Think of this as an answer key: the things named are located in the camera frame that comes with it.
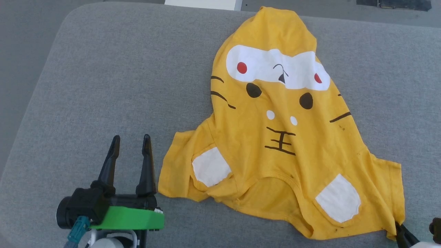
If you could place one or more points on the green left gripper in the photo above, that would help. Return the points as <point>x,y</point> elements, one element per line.
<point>131,218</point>

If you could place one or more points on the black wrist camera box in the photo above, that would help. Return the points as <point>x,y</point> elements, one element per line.
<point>86,203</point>
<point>437,230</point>

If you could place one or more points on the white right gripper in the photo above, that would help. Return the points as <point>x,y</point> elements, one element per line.
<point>430,245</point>

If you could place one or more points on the grey upholstered sofa surface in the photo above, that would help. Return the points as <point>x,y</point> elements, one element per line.
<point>103,86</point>

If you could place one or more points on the yellow cartoon face garment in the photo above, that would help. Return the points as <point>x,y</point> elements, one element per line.
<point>275,155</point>

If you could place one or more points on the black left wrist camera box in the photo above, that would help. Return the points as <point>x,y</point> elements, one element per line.
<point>86,203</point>

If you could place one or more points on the black floor plate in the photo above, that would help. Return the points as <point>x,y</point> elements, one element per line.
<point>396,4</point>

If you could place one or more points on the white box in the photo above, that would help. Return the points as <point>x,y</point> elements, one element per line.
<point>203,3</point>

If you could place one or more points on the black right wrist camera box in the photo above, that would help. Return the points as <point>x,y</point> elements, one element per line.
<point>437,230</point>

